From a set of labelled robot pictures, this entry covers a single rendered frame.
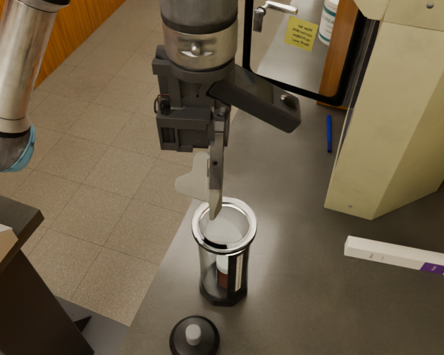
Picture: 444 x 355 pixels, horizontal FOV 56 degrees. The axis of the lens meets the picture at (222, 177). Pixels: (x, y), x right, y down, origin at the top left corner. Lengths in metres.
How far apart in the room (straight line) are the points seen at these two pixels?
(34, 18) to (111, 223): 1.45
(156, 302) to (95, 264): 1.20
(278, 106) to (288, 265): 0.50
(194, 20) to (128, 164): 2.02
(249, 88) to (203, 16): 0.11
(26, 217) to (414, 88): 0.85
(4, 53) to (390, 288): 0.87
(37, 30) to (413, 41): 0.64
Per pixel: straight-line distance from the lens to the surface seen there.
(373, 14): 0.70
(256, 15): 1.12
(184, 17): 0.40
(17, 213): 1.08
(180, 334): 0.81
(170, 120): 0.48
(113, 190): 2.29
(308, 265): 0.92
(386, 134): 0.83
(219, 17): 0.40
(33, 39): 0.87
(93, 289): 2.00
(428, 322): 0.94
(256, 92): 0.47
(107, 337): 1.88
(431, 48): 0.73
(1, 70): 0.90
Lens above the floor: 1.73
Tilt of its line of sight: 50 degrees down
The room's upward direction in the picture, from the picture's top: straight up
